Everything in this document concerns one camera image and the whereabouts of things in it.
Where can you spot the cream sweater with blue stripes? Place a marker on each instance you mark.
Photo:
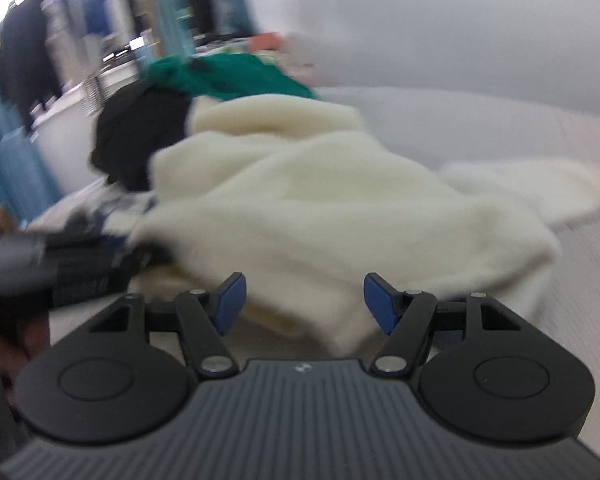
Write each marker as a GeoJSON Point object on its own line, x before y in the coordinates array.
{"type": "Point", "coordinates": [305, 200]}

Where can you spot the green garment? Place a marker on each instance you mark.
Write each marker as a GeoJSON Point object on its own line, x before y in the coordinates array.
{"type": "Point", "coordinates": [230, 77]}

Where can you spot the row of hanging clothes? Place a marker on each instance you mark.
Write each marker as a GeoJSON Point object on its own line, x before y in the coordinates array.
{"type": "Point", "coordinates": [30, 50]}

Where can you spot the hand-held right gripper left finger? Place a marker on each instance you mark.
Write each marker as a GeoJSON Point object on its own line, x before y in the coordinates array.
{"type": "Point", "coordinates": [230, 301]}

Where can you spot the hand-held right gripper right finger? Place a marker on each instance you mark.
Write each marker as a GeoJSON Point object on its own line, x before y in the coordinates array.
{"type": "Point", "coordinates": [380, 305]}

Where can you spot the black garment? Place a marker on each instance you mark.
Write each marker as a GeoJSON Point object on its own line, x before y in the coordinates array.
{"type": "Point", "coordinates": [140, 130]}

